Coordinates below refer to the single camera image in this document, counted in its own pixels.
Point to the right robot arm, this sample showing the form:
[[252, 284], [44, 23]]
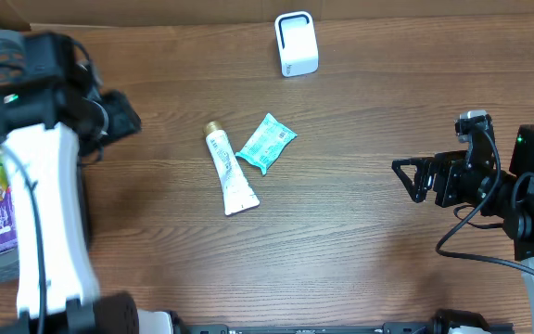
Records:
[[518, 224]]

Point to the teal wet wipes pack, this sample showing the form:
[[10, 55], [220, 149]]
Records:
[[266, 144]]

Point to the white tube gold cap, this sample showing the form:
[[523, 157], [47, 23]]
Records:
[[238, 195]]

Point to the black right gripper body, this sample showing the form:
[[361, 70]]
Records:
[[457, 184]]

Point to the white barcode scanner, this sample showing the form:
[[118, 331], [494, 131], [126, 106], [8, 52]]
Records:
[[296, 43]]

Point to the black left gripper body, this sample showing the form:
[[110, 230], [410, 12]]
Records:
[[110, 121]]

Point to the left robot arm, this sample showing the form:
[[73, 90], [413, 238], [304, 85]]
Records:
[[53, 115]]

